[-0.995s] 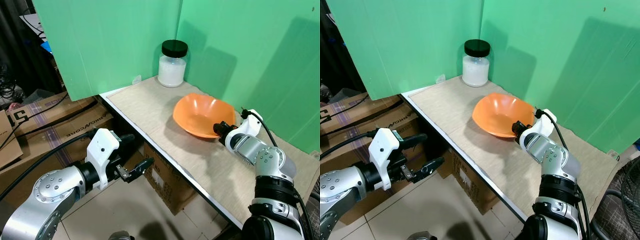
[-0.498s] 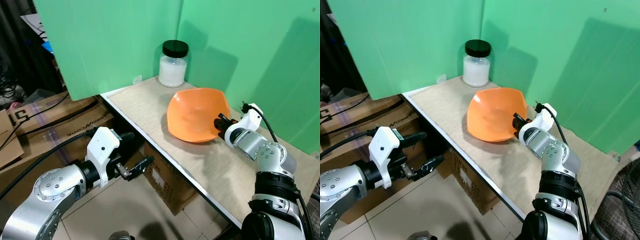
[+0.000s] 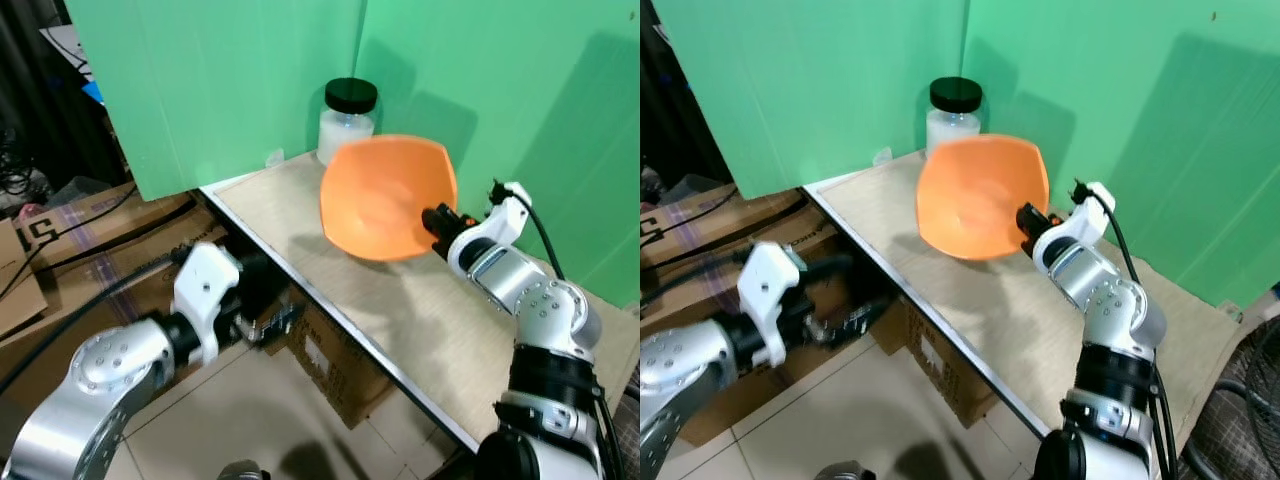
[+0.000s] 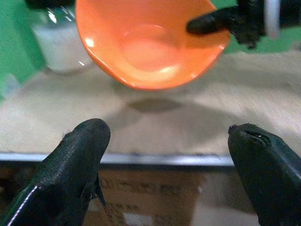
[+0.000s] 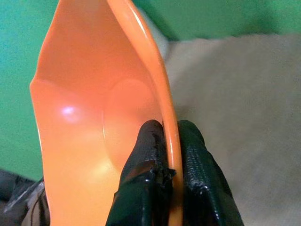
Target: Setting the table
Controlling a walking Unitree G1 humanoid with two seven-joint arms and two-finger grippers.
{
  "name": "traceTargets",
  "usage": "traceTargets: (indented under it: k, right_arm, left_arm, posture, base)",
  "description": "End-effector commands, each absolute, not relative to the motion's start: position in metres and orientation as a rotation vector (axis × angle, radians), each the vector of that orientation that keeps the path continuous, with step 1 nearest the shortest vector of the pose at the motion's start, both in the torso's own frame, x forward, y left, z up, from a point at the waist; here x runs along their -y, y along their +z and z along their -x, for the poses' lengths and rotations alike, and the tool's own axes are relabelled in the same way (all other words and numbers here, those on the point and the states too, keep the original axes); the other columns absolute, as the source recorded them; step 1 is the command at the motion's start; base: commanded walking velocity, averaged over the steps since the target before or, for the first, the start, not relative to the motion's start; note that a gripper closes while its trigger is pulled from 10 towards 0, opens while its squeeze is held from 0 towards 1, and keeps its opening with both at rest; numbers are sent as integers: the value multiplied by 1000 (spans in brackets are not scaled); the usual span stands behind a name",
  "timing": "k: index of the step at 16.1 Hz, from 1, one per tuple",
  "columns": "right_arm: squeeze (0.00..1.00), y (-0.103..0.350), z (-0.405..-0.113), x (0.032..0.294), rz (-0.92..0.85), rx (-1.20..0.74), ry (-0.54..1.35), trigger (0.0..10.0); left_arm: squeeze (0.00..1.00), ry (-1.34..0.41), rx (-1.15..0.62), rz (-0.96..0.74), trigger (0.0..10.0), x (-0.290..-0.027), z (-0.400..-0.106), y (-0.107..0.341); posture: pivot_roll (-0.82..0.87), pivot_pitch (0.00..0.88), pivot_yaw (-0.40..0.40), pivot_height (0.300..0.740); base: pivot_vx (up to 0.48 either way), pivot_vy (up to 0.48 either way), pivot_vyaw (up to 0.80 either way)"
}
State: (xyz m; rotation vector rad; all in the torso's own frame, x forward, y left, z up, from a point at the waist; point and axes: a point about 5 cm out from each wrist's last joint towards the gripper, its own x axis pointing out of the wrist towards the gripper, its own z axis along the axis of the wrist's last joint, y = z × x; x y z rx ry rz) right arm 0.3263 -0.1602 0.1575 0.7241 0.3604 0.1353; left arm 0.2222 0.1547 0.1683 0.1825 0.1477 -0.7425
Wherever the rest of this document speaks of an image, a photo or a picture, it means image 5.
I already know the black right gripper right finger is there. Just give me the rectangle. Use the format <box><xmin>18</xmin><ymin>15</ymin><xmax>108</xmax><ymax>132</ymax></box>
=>
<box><xmin>178</xmin><ymin>119</ymin><xmax>243</xmax><ymax>226</ymax></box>

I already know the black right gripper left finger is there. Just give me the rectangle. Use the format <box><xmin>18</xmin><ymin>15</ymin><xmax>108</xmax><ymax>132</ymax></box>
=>
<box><xmin>105</xmin><ymin>119</ymin><xmax>176</xmax><ymax>226</ymax></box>

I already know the orange plastic bowl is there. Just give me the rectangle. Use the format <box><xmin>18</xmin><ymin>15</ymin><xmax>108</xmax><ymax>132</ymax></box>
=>
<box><xmin>29</xmin><ymin>0</ymin><xmax>183</xmax><ymax>226</ymax></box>

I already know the dark shiny object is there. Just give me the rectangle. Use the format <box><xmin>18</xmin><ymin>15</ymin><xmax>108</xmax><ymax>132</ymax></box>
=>
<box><xmin>0</xmin><ymin>168</ymin><xmax>51</xmax><ymax>226</ymax></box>

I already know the green tablecloth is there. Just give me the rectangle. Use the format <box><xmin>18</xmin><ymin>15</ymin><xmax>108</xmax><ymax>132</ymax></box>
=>
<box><xmin>0</xmin><ymin>0</ymin><xmax>301</xmax><ymax>181</ymax></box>

